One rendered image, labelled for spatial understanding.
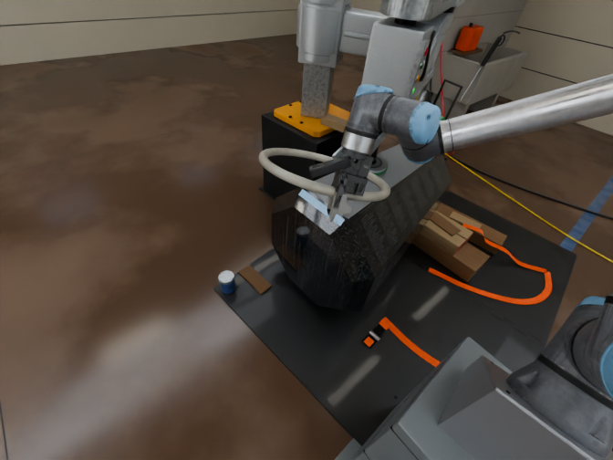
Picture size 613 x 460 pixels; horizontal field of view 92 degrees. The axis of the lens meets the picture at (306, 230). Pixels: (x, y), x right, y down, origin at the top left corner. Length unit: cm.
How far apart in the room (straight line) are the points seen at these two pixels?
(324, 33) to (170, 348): 210
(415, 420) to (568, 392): 37
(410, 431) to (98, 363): 167
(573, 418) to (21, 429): 213
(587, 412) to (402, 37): 130
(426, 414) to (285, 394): 97
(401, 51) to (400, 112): 73
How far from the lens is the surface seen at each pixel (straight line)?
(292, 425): 180
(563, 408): 84
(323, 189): 87
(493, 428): 88
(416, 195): 188
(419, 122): 76
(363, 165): 86
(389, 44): 149
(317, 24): 217
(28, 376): 228
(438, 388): 106
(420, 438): 99
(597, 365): 71
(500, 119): 90
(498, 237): 289
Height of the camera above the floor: 176
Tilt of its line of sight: 45 degrees down
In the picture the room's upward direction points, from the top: 6 degrees clockwise
